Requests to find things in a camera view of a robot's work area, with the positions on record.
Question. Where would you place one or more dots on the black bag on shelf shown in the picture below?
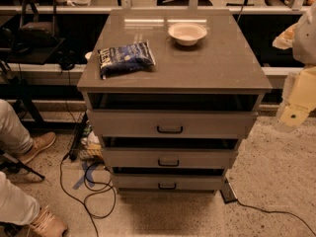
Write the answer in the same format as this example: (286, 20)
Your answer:
(36, 32)

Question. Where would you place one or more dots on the black tripod leg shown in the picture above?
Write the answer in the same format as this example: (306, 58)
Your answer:
(14, 165)

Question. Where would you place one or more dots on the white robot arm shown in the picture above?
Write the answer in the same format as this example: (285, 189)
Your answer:
(301, 37)

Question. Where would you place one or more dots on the tan boot upper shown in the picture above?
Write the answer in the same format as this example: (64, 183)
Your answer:
(40, 143)

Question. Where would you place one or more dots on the grey bottom drawer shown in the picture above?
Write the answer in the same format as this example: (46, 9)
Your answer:
(167, 183)

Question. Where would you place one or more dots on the tan boot lower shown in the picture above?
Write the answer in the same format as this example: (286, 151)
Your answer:
(48, 225)

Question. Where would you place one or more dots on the white trouser leg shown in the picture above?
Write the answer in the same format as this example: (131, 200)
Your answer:
(14, 137)
(15, 205)

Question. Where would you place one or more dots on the grey drawer cabinet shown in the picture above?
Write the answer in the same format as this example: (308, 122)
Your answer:
(220, 73)

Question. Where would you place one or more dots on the black wire basket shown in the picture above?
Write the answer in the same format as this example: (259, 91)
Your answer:
(80, 147)

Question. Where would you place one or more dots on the white trouser leg lower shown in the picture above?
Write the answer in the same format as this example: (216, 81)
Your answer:
(15, 205)

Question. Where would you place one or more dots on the grey top drawer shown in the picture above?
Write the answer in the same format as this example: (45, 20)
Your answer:
(163, 124)

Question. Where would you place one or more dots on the white trouser leg upper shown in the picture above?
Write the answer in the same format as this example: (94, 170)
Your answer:
(14, 137)

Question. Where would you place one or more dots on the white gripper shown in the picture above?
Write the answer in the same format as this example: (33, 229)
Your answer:
(306, 41)

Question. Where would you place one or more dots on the blue chip bag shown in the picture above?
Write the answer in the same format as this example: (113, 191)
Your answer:
(125, 59)

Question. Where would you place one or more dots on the grey drawer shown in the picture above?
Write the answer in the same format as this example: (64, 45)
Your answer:
(163, 124)
(167, 183)
(152, 158)

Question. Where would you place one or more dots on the grey middle drawer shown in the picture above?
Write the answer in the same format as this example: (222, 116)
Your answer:
(152, 158)

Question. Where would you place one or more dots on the white bowl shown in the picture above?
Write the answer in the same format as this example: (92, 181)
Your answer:
(187, 34)

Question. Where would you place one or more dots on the blue tape cross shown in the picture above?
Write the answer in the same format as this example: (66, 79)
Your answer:
(87, 175)

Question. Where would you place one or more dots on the tan boot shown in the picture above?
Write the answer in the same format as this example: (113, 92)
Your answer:
(48, 225)
(40, 143)

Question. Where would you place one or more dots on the black headphones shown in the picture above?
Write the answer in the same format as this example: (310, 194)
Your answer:
(67, 60)

